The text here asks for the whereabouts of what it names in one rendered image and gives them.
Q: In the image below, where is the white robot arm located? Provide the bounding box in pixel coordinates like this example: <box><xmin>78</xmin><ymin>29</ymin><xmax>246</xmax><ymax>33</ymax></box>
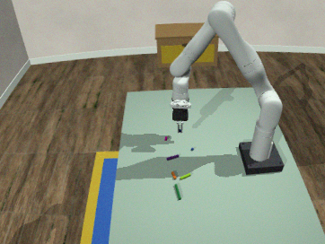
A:
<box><xmin>170</xmin><ymin>1</ymin><xmax>283</xmax><ymax>161</ymax></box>

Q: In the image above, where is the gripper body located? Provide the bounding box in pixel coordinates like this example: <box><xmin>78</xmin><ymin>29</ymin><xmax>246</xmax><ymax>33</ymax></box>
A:
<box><xmin>171</xmin><ymin>91</ymin><xmax>191</xmax><ymax>121</ymax></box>

